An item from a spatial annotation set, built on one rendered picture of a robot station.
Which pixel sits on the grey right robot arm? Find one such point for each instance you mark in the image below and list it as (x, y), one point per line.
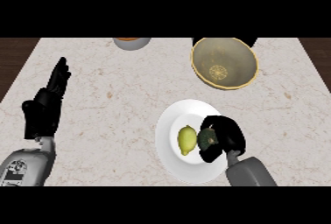
(247, 172)

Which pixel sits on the white plate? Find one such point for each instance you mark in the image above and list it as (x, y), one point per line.
(171, 145)

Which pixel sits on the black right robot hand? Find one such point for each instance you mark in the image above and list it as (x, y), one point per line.
(230, 131)

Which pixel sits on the grey cup with orange content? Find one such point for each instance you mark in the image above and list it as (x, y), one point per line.
(131, 43)

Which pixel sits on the yellow lemon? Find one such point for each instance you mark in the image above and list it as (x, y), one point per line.
(186, 139)

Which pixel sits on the olive bowl with yellow rim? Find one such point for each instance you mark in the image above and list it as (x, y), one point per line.
(223, 62)

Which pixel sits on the dark green squash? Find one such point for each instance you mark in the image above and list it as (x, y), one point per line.
(207, 138)

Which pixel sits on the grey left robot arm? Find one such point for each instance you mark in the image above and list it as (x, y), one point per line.
(25, 167)

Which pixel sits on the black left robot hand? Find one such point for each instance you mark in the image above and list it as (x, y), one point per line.
(43, 110)

